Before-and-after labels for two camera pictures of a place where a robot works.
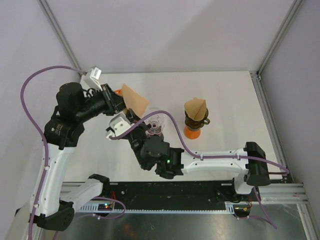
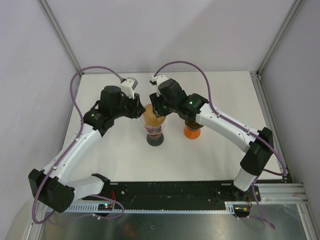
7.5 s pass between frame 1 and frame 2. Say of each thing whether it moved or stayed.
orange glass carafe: stayed
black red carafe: stayed
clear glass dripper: stayed
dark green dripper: stayed
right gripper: moved
